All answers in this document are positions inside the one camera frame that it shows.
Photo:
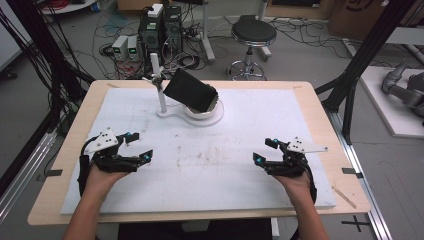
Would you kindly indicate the white floor board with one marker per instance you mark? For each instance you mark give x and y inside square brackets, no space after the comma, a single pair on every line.
[383,106]

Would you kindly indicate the black computer tower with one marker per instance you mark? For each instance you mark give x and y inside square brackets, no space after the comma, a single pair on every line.
[150,36]
[172,28]

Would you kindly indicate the person's left hand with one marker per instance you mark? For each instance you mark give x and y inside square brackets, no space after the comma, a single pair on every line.
[100,181]

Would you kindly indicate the person's right hand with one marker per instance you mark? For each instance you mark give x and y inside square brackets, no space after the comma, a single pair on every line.
[295,186]

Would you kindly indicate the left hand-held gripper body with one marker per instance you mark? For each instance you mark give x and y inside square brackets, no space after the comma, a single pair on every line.
[103,141]

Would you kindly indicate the white hook stand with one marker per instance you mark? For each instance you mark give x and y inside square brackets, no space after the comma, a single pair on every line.
[162,101]

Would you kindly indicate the black round stool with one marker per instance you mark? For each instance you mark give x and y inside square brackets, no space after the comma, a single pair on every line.
[253,31]

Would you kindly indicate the black metal frame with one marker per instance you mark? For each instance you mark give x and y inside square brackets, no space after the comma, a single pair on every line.
[366,50]

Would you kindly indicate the thin wooden stick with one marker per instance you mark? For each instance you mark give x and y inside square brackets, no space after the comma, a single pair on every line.
[344,197]

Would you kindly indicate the aluminium rail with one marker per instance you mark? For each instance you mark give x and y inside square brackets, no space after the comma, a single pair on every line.
[363,186]
[26,168]

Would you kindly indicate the black tape cross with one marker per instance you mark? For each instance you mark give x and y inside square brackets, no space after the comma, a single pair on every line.
[356,223]

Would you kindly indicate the black tape strip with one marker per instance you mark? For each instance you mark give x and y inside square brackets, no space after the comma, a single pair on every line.
[351,171]
[54,172]

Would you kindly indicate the black rectangular cloth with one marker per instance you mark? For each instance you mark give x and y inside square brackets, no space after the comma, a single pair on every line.
[190,88]

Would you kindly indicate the white foam mat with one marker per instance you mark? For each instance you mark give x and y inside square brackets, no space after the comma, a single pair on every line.
[216,186]

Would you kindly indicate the person's dark clothing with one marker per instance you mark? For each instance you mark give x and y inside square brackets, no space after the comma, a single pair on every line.
[200,231]

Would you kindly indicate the grey power supply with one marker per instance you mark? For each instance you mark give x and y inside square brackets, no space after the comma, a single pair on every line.
[119,48]
[133,48]

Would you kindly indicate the cardboard box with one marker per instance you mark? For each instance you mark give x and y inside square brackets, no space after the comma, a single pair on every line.
[353,16]

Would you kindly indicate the white box device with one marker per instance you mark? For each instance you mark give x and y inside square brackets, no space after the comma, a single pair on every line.
[155,10]

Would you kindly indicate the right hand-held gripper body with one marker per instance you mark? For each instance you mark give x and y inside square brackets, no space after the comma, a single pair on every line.
[293,160]

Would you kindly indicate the white round table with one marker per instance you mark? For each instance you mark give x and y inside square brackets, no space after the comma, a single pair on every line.
[66,6]

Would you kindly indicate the grey desk leg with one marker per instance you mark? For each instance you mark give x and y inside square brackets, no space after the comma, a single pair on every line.
[206,33]
[265,30]

